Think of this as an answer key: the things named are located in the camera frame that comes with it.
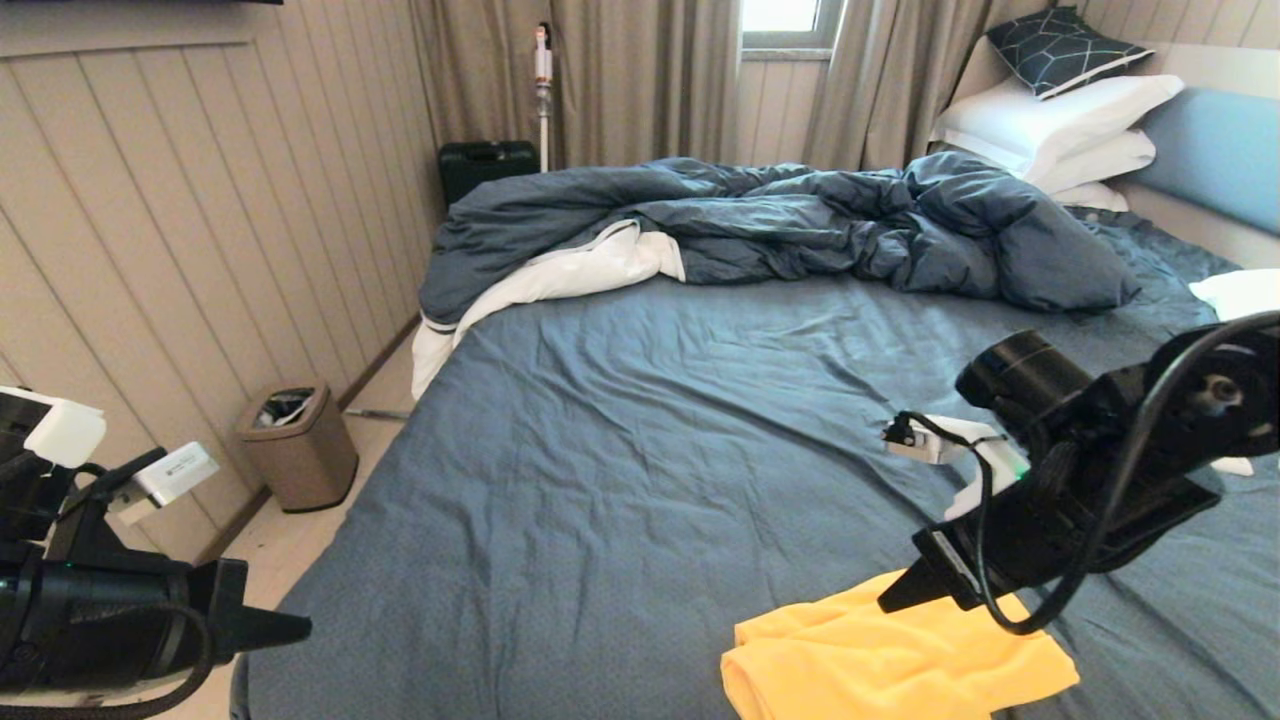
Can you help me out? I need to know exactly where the yellow printed t-shirt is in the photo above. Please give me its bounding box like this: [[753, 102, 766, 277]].
[[720, 570, 1081, 720]]

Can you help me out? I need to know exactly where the brown trash bin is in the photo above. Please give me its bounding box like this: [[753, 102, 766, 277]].
[[234, 380, 359, 514]]

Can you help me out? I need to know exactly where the bin liner with trash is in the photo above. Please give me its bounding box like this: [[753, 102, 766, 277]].
[[255, 390, 316, 428]]

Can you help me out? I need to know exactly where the grey-blue bed sheet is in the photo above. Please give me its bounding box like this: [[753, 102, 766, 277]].
[[230, 208, 1280, 720]]

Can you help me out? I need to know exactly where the dark blue crumpled duvet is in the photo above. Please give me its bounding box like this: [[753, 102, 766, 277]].
[[419, 152, 1141, 329]]

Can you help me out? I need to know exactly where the blue headboard cushion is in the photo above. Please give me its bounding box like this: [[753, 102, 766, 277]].
[[1133, 87, 1280, 239]]

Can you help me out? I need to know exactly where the large white pillow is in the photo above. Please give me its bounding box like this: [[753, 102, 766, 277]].
[[935, 74, 1186, 165]]

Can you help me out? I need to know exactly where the dark patterned cushion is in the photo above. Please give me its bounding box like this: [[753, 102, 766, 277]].
[[985, 7, 1154, 101]]

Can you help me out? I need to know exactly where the beige curtain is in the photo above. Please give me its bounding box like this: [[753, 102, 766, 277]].
[[803, 0, 1056, 171], [408, 0, 741, 171]]

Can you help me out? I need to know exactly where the dark green hard case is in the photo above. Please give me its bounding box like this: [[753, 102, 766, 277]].
[[438, 142, 541, 209]]

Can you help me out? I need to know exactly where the white stick vacuum cleaner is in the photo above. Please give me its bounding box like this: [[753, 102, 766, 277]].
[[533, 25, 556, 174]]

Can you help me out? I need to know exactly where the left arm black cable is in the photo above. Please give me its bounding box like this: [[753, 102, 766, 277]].
[[0, 600, 216, 720]]

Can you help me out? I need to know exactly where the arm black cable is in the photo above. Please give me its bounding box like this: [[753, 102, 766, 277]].
[[0, 600, 216, 720], [885, 312, 1280, 637]]

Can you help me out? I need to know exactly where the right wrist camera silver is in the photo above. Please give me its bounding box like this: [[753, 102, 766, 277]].
[[882, 413, 949, 467]]

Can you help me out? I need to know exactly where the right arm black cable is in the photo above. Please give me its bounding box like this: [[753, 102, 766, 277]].
[[885, 312, 1280, 637]]

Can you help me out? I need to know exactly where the beige headboard frame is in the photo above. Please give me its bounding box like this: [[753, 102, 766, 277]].
[[928, 38, 1280, 271]]

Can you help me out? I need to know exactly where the window with grey frame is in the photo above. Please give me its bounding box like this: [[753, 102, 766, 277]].
[[740, 0, 846, 61]]

